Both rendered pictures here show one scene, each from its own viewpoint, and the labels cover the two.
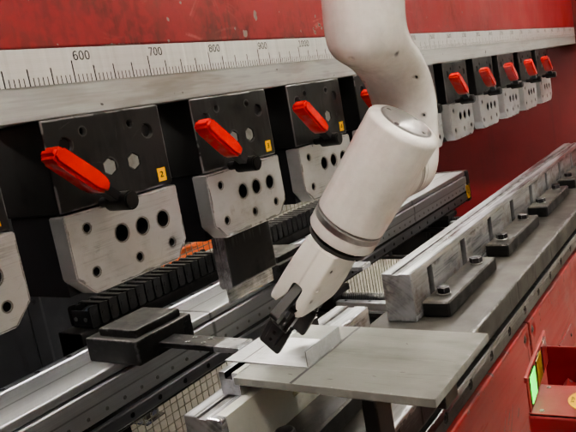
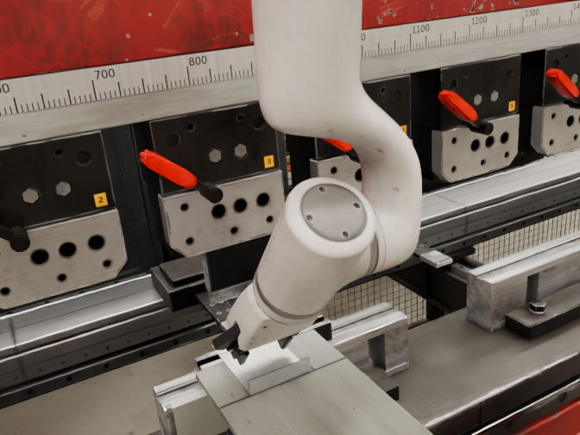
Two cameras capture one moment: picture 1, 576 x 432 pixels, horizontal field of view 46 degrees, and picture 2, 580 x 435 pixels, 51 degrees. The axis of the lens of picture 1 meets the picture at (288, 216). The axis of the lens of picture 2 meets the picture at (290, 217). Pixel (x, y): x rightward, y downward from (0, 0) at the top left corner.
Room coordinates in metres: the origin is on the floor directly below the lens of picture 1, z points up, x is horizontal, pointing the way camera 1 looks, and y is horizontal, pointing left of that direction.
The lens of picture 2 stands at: (0.28, -0.35, 1.47)
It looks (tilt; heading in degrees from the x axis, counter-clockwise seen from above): 21 degrees down; 29
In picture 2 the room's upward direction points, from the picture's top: 5 degrees counter-clockwise
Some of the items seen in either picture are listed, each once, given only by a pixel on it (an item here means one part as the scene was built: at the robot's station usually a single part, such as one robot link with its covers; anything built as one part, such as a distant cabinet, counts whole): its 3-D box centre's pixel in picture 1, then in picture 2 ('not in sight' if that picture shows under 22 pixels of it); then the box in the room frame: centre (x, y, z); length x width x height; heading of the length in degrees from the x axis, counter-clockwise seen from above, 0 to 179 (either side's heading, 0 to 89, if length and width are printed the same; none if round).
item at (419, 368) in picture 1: (361, 358); (304, 405); (0.79, -0.06, 1.00); 0.26 x 0.18 x 0.01; 55
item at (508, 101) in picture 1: (494, 87); not in sight; (1.84, -0.61, 1.26); 0.15 x 0.09 x 0.17; 145
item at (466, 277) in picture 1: (462, 284); (576, 300); (1.34, -0.33, 0.89); 0.30 x 0.05 x 0.03; 145
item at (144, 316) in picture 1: (176, 335); (209, 293); (0.96, 0.19, 1.01); 0.26 x 0.12 x 0.05; 55
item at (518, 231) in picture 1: (513, 234); not in sight; (1.67, -0.56, 0.89); 0.30 x 0.05 x 0.03; 145
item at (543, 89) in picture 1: (531, 77); not in sight; (2.17, -0.84, 1.26); 0.15 x 0.09 x 0.17; 145
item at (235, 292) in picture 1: (246, 257); (241, 261); (0.87, 0.06, 1.13); 0.10 x 0.02 x 0.10; 145
